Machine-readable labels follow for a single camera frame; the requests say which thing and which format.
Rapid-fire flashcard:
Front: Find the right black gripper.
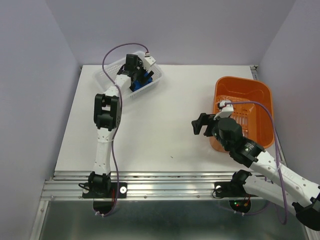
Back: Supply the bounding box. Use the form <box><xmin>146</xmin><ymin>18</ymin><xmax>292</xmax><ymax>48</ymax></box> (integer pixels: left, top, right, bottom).
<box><xmin>191</xmin><ymin>112</ymin><xmax>230</xmax><ymax>152</ymax></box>

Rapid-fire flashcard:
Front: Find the blue towel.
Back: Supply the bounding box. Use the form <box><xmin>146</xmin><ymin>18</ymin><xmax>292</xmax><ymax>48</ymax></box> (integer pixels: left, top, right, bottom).
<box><xmin>129</xmin><ymin>75</ymin><xmax>153</xmax><ymax>92</ymax></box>

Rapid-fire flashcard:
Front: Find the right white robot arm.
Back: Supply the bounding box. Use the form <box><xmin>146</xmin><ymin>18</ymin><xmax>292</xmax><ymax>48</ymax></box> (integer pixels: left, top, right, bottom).
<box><xmin>191</xmin><ymin>113</ymin><xmax>320</xmax><ymax>231</ymax></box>

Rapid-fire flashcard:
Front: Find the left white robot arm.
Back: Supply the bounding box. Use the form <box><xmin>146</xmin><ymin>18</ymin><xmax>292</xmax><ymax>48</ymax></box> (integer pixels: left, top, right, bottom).
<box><xmin>79</xmin><ymin>53</ymin><xmax>156</xmax><ymax>199</ymax></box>

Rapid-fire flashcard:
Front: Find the white plastic basket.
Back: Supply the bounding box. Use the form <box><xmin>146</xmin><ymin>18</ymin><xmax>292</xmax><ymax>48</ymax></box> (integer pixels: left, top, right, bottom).
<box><xmin>94</xmin><ymin>51</ymin><xmax>163</xmax><ymax>110</ymax></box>

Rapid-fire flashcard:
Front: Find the orange plastic tub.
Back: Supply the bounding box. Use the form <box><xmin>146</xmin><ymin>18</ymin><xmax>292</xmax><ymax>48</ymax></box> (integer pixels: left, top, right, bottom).
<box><xmin>213</xmin><ymin>76</ymin><xmax>275</xmax><ymax>149</ymax></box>

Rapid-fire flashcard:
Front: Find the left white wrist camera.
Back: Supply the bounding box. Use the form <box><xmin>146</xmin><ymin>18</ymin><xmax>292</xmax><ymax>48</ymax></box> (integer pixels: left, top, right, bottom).
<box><xmin>142</xmin><ymin>51</ymin><xmax>156</xmax><ymax>71</ymax></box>

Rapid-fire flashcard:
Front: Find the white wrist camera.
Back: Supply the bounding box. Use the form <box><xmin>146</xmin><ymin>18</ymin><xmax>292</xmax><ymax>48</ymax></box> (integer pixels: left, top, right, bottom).
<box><xmin>214</xmin><ymin>100</ymin><xmax>234</xmax><ymax>120</ymax></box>
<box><xmin>142</xmin><ymin>51</ymin><xmax>156</xmax><ymax>71</ymax></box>

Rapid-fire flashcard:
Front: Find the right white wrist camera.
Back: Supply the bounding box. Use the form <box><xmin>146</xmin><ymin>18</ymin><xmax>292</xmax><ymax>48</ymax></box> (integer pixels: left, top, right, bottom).
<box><xmin>214</xmin><ymin>100</ymin><xmax>234</xmax><ymax>120</ymax></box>

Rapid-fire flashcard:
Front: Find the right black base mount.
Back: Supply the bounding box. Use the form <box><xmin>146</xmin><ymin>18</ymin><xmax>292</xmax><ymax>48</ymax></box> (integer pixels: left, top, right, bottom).
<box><xmin>212</xmin><ymin>169</ymin><xmax>261</xmax><ymax>213</ymax></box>

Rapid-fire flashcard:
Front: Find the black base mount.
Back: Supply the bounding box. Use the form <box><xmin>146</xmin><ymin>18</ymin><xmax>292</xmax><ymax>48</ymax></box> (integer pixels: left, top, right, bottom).
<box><xmin>78</xmin><ymin>182</ymin><xmax>128</xmax><ymax>217</ymax></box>
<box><xmin>212</xmin><ymin>169</ymin><xmax>261</xmax><ymax>213</ymax></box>

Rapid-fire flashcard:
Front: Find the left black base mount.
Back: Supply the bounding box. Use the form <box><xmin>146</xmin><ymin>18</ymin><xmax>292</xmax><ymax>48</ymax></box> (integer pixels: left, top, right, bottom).
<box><xmin>78</xmin><ymin>182</ymin><xmax>128</xmax><ymax>217</ymax></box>

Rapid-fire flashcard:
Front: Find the aluminium mounting rail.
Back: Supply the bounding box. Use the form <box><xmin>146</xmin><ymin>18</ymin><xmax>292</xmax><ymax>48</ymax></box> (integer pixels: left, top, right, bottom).
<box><xmin>37</xmin><ymin>171</ymin><xmax>308</xmax><ymax>203</ymax></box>

